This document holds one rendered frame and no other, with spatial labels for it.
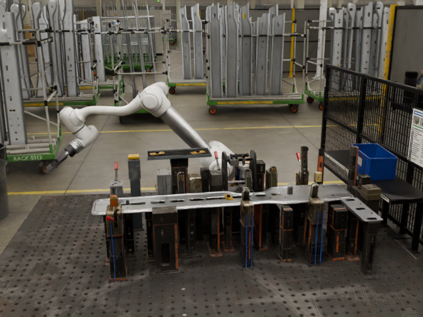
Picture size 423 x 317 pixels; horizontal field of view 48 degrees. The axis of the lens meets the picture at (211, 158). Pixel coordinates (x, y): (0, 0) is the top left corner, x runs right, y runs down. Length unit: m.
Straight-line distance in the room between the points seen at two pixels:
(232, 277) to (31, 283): 0.97
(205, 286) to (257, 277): 0.27
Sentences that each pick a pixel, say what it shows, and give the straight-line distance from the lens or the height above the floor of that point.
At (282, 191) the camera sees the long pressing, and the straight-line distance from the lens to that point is 2.65.
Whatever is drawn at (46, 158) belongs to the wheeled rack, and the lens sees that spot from 6.22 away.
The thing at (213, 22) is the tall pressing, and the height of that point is 1.74.
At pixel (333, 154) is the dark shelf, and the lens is 3.28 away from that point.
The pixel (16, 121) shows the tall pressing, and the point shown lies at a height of 0.62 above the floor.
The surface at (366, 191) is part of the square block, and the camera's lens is 2.61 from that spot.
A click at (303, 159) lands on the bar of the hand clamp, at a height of 1.14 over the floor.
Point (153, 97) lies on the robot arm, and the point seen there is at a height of 1.46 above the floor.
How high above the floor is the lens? 1.95
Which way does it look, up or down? 17 degrees down
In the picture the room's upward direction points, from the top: straight up
